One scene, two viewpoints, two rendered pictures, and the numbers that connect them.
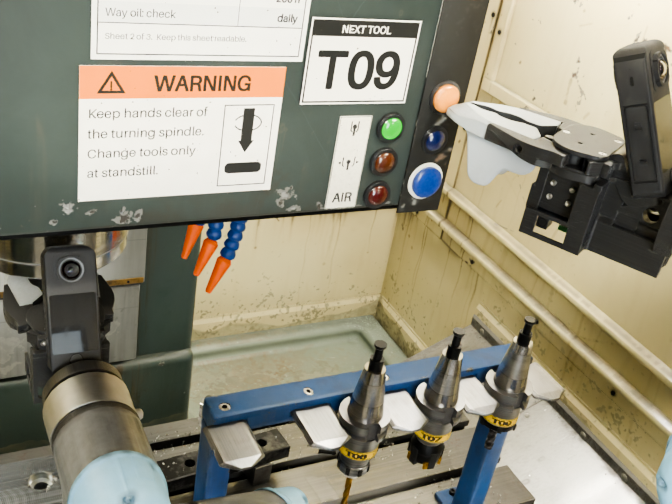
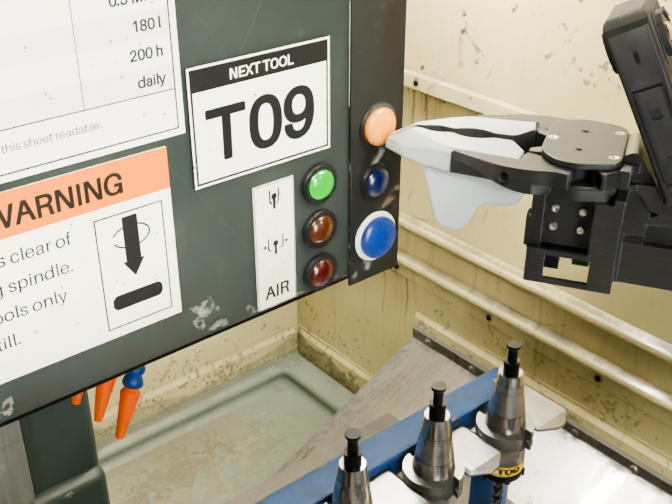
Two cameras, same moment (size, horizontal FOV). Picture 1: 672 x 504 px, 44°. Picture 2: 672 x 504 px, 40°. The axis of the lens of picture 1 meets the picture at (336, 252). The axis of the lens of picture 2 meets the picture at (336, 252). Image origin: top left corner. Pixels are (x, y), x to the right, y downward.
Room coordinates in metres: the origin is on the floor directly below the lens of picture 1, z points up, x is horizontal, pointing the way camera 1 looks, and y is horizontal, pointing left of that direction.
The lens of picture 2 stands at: (0.16, 0.04, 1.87)
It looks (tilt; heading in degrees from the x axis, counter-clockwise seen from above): 29 degrees down; 351
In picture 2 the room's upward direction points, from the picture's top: straight up
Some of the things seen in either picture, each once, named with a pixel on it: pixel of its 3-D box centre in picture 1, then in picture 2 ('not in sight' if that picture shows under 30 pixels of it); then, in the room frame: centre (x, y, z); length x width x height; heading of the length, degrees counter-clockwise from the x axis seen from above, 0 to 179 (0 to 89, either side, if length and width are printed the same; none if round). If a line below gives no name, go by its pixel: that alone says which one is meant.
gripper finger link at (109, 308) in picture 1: (90, 304); not in sight; (0.69, 0.23, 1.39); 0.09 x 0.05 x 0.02; 18
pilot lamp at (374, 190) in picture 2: (435, 140); (377, 182); (0.70, -0.07, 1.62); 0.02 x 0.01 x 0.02; 121
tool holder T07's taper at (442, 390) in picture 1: (446, 375); (435, 440); (0.85, -0.16, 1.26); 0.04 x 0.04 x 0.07
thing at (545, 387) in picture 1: (539, 383); (536, 410); (0.94, -0.31, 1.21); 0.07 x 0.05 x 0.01; 31
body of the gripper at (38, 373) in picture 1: (72, 364); not in sight; (0.62, 0.23, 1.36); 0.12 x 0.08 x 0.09; 31
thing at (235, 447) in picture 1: (235, 446); not in sight; (0.71, 0.07, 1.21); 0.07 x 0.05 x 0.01; 31
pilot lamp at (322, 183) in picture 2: (391, 128); (320, 184); (0.68, -0.03, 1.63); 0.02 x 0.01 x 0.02; 121
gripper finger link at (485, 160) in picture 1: (484, 150); (450, 184); (0.66, -0.11, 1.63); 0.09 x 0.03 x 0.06; 61
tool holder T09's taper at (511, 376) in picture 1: (516, 362); (508, 397); (0.91, -0.26, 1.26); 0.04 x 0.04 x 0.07
